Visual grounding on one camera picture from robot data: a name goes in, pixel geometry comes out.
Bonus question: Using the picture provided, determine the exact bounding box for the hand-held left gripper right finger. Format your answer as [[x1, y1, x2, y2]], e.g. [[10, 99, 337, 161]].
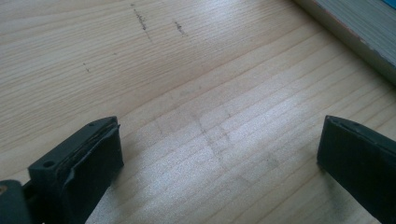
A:
[[317, 115, 396, 224]]

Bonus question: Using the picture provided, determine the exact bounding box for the illustrated night scene book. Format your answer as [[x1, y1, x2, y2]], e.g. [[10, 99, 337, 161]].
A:
[[312, 0, 396, 69]]

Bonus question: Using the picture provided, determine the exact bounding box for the yellow book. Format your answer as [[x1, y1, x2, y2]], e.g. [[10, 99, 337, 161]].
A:
[[292, 0, 396, 86]]

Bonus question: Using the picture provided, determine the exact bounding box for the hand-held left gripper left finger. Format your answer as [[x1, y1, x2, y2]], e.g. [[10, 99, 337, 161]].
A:
[[27, 116, 125, 224]]

